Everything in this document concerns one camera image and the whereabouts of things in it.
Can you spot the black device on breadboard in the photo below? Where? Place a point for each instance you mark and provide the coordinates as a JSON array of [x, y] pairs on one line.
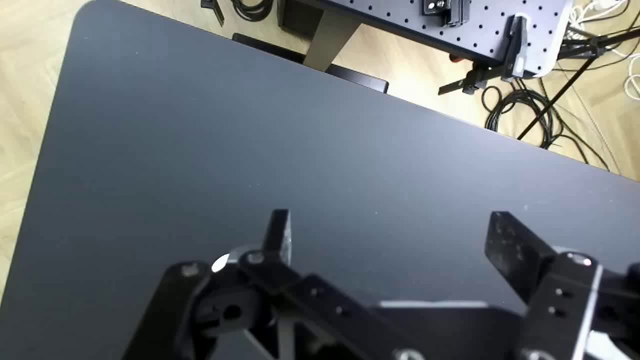
[[442, 7]]

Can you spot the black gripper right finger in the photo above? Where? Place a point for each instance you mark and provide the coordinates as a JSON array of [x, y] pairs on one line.
[[516, 246]]

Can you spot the grey table leg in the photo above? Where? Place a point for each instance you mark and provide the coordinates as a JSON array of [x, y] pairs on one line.
[[331, 41]]

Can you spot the black case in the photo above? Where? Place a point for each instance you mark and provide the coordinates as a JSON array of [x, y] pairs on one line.
[[300, 16]]

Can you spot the perforated grey breadboard table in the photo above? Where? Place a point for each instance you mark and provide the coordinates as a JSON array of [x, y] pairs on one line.
[[487, 27]]

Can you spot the black table foot bar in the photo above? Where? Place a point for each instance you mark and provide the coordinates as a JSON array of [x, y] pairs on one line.
[[360, 77]]

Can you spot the black clamp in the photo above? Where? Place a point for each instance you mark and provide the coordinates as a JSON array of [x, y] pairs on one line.
[[510, 51]]

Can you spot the thin black stand rod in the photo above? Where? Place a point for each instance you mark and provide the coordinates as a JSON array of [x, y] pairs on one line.
[[567, 90]]

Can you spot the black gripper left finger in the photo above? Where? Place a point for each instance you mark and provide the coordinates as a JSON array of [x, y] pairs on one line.
[[280, 233]]

